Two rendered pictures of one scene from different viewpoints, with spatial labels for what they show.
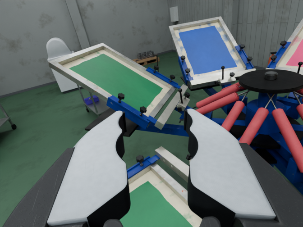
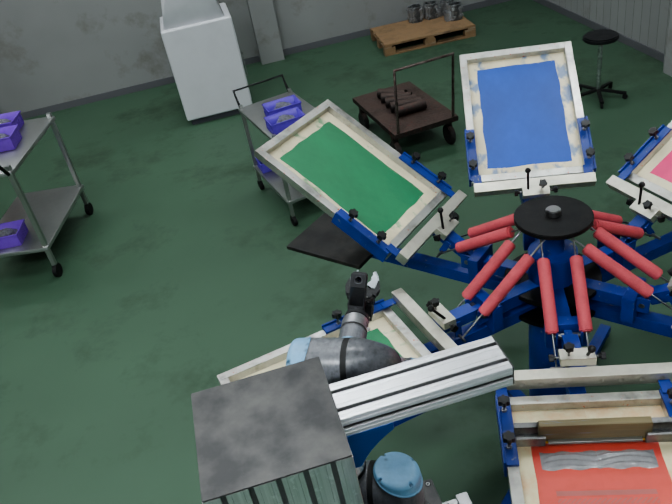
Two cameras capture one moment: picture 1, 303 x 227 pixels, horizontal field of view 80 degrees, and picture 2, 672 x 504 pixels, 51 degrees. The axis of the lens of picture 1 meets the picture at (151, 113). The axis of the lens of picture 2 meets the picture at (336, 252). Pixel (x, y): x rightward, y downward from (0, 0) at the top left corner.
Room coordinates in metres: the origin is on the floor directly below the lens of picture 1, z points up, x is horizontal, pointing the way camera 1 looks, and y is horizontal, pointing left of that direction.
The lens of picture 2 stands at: (-1.57, -0.28, 2.92)
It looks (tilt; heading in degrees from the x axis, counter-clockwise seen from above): 34 degrees down; 12
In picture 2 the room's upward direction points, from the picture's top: 11 degrees counter-clockwise
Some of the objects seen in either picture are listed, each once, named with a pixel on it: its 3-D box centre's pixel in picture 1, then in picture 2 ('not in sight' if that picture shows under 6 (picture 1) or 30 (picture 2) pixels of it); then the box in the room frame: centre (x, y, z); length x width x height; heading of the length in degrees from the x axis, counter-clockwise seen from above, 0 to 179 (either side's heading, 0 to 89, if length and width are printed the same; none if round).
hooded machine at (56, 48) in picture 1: (65, 64); (202, 43); (5.71, 2.26, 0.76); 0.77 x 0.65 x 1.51; 109
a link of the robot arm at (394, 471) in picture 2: not in sight; (396, 483); (-0.46, -0.08, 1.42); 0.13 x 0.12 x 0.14; 86
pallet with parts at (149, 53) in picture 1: (141, 58); (420, 24); (7.26, -0.03, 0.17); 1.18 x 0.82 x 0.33; 110
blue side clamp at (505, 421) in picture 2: not in sight; (506, 433); (0.07, -0.39, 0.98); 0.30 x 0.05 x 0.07; 0
